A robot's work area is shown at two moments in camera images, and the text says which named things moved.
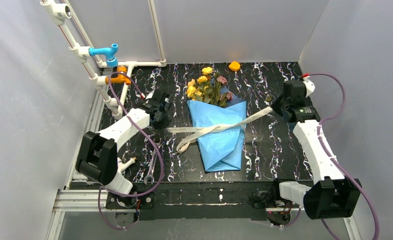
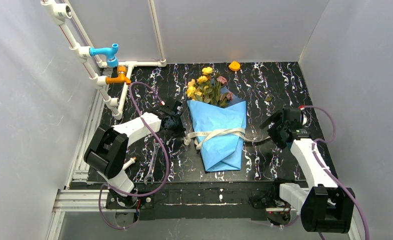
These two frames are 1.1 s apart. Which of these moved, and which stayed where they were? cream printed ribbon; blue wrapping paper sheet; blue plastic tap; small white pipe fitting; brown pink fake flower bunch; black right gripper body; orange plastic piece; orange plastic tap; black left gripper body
Moved: black right gripper body; black left gripper body; cream printed ribbon
Stayed: blue plastic tap; orange plastic tap; blue wrapping paper sheet; orange plastic piece; small white pipe fitting; brown pink fake flower bunch
